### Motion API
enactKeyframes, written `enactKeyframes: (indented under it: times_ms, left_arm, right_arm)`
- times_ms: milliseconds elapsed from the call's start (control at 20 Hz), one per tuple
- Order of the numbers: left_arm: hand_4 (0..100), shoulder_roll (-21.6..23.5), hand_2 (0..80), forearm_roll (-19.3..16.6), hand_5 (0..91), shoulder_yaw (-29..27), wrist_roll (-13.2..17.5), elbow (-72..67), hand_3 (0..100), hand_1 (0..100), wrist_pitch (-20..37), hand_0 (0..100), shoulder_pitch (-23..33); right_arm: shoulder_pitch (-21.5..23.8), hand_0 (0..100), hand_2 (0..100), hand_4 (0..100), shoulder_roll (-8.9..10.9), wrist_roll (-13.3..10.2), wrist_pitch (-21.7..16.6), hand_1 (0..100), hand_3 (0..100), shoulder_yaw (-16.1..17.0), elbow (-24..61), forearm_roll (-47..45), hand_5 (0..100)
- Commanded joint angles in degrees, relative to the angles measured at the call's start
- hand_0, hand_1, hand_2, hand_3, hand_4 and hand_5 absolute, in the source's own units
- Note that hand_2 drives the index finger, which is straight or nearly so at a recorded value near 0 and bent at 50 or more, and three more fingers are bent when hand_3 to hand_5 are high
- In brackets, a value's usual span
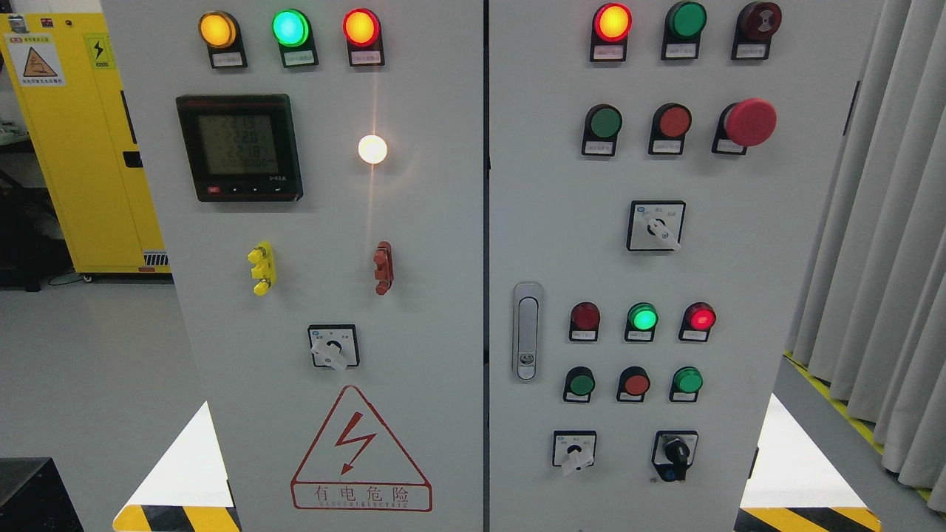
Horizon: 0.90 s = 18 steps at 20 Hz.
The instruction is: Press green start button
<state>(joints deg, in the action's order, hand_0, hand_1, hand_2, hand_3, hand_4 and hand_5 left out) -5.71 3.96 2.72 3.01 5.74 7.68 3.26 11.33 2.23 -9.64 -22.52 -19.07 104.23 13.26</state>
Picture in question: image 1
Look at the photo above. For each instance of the black digital power meter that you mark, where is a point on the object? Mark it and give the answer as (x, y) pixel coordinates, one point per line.
(241, 148)

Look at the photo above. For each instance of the red mushroom emergency stop button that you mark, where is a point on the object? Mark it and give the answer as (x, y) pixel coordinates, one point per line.
(744, 124)

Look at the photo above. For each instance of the dark red unlit indicator light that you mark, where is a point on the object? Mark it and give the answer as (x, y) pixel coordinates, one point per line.
(584, 323)

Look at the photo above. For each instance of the white lower rotary selector switch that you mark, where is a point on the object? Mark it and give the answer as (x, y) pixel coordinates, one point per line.
(574, 450)

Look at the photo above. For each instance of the red indicator light top right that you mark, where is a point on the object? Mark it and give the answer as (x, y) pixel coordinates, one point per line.
(610, 27)

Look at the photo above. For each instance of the grey electrical control cabinet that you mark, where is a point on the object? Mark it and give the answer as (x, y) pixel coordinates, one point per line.
(482, 105)

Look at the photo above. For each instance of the red push button lower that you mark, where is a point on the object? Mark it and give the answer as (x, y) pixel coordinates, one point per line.
(633, 385)

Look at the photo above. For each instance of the right door upper selector switch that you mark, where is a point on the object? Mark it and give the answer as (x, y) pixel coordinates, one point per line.
(655, 226)

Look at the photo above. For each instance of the black box bottom left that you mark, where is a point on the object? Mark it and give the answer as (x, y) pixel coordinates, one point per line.
(33, 497)

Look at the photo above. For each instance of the red push button upper row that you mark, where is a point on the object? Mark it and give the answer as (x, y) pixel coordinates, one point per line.
(670, 123)

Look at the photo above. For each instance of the grey pleated curtain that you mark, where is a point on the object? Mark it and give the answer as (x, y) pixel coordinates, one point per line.
(871, 319)

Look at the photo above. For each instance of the yellow safety storage cabinet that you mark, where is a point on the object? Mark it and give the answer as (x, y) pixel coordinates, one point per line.
(64, 73)

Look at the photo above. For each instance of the silver cabinet door handle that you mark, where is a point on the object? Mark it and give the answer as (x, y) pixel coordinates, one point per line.
(525, 350)

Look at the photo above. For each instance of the green indicator light top left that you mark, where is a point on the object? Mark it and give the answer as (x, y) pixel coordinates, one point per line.
(293, 34)

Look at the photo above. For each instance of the dark red buzzer top right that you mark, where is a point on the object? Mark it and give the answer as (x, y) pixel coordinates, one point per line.
(755, 26)

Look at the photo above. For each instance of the red test terminal block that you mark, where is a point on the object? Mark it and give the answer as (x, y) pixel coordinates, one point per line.
(383, 272)

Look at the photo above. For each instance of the red indicator light top left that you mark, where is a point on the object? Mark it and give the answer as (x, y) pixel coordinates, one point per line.
(364, 38)

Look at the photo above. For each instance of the red lit indicator lower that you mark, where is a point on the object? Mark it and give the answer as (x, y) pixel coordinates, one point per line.
(697, 321)

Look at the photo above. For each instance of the red electric hazard warning sticker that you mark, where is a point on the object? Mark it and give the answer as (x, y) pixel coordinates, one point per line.
(356, 463)

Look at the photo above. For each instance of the green push button upper row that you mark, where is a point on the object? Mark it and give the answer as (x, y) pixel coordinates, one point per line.
(601, 128)

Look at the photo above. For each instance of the yellow test terminal block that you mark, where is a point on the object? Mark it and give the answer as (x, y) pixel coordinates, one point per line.
(262, 262)

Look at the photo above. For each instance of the green lit indicator lower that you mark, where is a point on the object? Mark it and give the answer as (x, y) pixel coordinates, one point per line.
(641, 322)

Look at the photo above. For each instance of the black key selector switch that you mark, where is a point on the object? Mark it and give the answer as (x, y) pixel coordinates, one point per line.
(673, 454)

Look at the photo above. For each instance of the left door rotary selector switch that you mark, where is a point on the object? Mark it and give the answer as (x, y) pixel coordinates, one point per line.
(334, 346)

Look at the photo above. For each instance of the green push button lower right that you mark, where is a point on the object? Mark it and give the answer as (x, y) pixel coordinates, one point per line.
(686, 385)

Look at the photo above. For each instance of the yellow indicator light top left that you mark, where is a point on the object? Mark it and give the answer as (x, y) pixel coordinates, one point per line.
(221, 33)

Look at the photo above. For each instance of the green unlit indicator top right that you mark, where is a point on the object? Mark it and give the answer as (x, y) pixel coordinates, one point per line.
(684, 23)

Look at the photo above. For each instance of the green push button lower left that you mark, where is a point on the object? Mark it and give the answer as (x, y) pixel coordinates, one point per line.
(579, 385)

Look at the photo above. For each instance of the white glowing indicator light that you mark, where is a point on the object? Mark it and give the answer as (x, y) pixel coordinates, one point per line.
(372, 149)

